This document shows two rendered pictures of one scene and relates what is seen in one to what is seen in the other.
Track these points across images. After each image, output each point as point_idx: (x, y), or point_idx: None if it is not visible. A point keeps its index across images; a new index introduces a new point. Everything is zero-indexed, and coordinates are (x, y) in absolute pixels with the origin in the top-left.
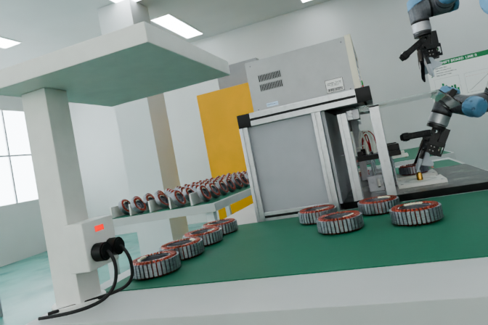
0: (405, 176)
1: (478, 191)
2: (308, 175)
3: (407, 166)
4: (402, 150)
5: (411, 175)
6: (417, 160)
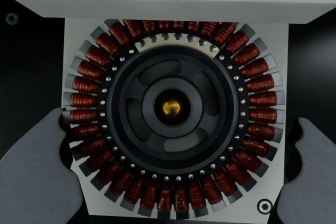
0: (78, 45)
1: None
2: None
3: (85, 55)
4: None
5: (66, 76)
6: (290, 166)
